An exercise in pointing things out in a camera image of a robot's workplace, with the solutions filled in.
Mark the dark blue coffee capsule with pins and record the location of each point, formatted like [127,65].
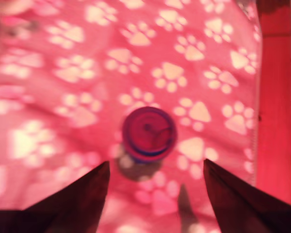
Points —
[149,132]

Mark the paw print fleece cloth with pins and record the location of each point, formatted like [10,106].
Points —
[63,72]

